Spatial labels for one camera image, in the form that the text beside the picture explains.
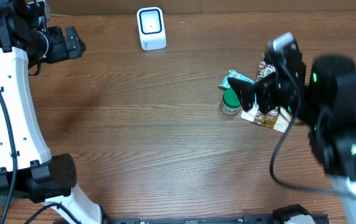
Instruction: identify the green lid jar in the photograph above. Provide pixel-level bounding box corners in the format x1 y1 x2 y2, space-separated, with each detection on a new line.
220 88 241 115

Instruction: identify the large teal snack packet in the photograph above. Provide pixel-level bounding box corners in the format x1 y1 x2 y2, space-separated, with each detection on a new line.
219 70 255 90

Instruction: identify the beige brown snack pouch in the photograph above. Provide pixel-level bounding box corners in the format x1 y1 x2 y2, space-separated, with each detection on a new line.
240 62 291 133

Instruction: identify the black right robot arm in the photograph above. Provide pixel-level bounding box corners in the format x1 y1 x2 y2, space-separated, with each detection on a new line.
228 40 356 223

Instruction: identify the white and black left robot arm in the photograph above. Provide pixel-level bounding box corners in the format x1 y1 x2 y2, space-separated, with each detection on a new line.
0 0 109 223

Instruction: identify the white barcode scanner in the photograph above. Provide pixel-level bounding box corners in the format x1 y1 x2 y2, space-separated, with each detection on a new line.
136 7 167 51

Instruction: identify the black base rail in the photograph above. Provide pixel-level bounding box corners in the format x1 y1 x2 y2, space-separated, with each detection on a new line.
109 214 272 224

